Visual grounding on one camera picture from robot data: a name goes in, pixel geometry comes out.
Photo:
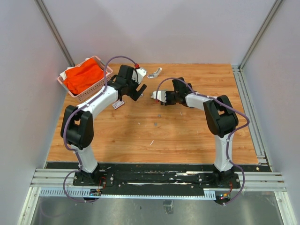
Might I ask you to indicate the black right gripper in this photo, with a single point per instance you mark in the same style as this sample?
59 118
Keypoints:
167 102

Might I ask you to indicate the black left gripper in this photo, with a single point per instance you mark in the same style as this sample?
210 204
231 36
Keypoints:
132 93

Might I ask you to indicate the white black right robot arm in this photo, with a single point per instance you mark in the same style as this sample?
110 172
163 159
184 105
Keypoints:
222 122

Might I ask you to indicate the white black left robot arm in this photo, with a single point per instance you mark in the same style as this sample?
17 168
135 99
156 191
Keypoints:
77 129

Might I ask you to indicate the pink plastic basket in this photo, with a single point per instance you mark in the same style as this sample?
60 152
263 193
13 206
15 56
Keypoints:
108 72

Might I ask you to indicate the orange cloth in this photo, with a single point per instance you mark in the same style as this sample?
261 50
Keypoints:
80 78

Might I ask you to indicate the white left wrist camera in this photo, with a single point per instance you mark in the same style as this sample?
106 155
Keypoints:
139 74

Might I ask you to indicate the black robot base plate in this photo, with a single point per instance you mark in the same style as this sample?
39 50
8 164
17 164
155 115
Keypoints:
135 178

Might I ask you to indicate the right aluminium frame post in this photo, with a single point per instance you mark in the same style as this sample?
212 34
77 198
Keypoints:
264 26

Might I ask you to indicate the aluminium frame post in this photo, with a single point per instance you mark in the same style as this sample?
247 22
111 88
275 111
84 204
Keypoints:
47 17
264 26

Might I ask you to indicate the grey slotted cable duct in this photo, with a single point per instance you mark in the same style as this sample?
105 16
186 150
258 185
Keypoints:
92 193

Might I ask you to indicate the left aluminium frame post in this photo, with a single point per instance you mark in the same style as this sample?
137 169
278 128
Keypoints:
47 17

